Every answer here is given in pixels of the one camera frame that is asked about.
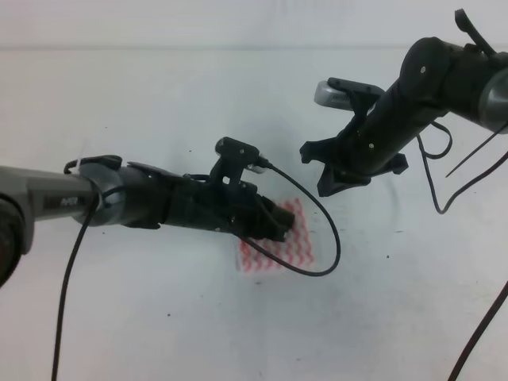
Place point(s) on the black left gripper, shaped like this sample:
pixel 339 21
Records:
pixel 196 203

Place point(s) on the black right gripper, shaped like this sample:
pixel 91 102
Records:
pixel 355 158

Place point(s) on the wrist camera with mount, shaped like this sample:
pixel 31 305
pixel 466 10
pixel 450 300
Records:
pixel 235 157
pixel 342 94

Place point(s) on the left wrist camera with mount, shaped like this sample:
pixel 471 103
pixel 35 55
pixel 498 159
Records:
pixel 235 157

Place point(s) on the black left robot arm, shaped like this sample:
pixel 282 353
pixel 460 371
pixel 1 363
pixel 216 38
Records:
pixel 102 190

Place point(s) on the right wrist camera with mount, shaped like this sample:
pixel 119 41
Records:
pixel 342 94

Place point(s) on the pink white wavy striped towel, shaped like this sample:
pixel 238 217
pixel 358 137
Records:
pixel 296 250

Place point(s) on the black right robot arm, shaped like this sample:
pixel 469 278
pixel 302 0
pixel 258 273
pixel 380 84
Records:
pixel 436 78

